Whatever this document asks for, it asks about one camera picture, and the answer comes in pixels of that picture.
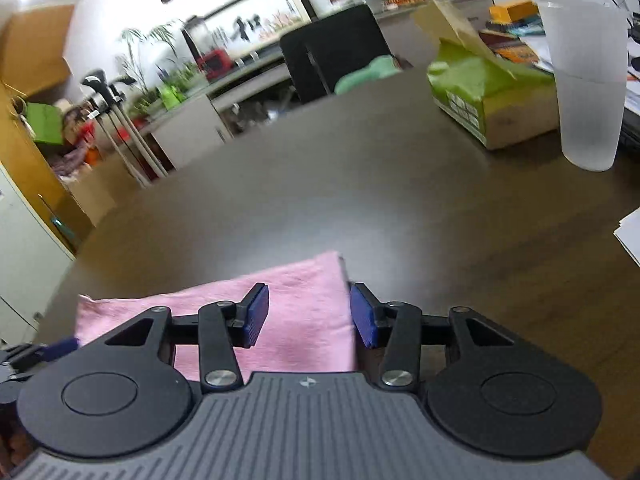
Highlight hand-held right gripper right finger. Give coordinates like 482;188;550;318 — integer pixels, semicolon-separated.
349;282;538;395

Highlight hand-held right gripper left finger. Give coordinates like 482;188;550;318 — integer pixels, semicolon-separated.
80;282;271;395

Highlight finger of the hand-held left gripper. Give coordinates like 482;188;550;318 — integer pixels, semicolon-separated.
42;337;81;362

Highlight pink towel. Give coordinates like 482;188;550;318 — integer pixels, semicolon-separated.
74;251;358;381

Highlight white metal cabinet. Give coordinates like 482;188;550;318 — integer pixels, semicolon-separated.
0;165;76;343

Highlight large plain cardboard box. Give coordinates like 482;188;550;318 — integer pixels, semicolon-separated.
60;170;118;226

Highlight white low cabinet counter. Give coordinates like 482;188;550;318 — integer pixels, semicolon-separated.
140;0;493;171

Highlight green cardboard box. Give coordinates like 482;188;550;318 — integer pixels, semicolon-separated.
25;102;66;146

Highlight green paper bag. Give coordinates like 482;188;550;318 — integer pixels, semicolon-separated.
157;85;184;111

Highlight green cloth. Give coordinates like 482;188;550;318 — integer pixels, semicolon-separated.
334;55;401;95

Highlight green tissue box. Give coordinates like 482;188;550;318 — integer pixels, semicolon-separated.
411;0;561;151

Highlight red base blender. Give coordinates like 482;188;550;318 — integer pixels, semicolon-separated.
181;15;234;81

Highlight black office chair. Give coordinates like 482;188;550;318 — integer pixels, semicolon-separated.
279;4;401;106

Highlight white paper sheets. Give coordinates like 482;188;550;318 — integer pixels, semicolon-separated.
614;207;640;263

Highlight tall leafy plant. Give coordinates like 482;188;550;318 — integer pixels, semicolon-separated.
117;20;186;91

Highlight framed calligraphy picture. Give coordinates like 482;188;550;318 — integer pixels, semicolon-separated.
202;0;318;63

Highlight wooden shelf unit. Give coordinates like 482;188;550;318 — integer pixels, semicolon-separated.
0;4;96;256

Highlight stack of books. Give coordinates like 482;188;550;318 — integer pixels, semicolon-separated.
480;20;551;67

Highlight frosted plastic cup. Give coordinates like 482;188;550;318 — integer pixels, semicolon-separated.
537;0;628;172

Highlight orange box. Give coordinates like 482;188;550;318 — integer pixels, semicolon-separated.
489;1;541;23

